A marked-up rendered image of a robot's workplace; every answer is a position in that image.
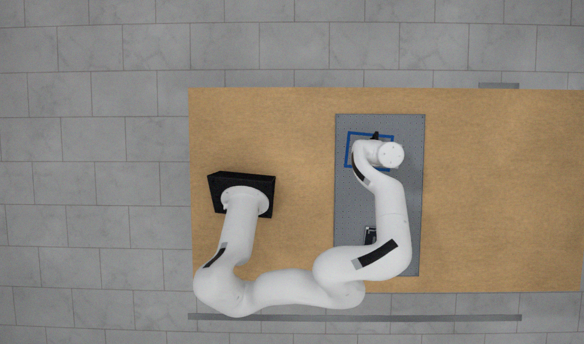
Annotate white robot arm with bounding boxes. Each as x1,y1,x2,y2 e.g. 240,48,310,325
193,140,412,318

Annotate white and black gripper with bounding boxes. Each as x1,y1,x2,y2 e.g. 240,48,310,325
369,131,379,167

